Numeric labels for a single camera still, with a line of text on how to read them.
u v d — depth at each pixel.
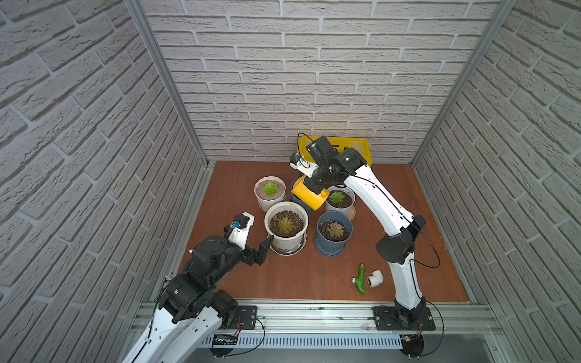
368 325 0.73
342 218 0.87
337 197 0.92
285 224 0.84
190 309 0.44
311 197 0.80
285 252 0.87
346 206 0.91
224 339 0.72
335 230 0.85
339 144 1.07
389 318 0.74
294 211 0.89
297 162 0.68
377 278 0.80
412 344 0.70
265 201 0.91
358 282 0.81
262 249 0.58
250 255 0.57
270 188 0.94
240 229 0.54
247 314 0.74
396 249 0.58
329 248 0.89
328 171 0.54
